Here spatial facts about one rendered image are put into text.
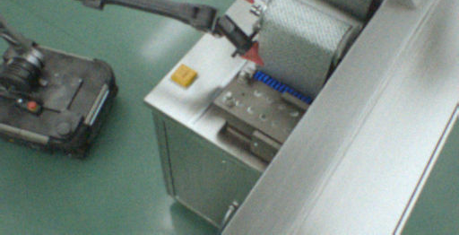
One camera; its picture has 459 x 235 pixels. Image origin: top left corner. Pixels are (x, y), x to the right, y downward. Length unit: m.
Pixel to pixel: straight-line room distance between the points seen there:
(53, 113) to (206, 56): 1.02
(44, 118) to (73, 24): 0.88
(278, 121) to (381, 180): 0.58
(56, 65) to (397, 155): 2.05
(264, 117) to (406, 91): 0.53
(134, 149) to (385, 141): 1.79
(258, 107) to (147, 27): 1.72
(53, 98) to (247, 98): 1.30
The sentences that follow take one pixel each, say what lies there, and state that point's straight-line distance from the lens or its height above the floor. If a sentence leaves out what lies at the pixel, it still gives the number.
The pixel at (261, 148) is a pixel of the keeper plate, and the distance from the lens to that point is 1.56.
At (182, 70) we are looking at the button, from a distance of 1.77.
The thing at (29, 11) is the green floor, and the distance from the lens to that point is 3.43.
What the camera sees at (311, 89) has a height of 1.08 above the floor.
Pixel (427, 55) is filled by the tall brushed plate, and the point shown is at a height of 1.44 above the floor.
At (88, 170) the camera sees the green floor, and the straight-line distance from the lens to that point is 2.66.
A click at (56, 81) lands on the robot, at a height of 0.26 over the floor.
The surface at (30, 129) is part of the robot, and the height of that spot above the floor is 0.24.
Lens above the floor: 2.33
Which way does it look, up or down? 57 degrees down
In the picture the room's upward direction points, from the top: 4 degrees clockwise
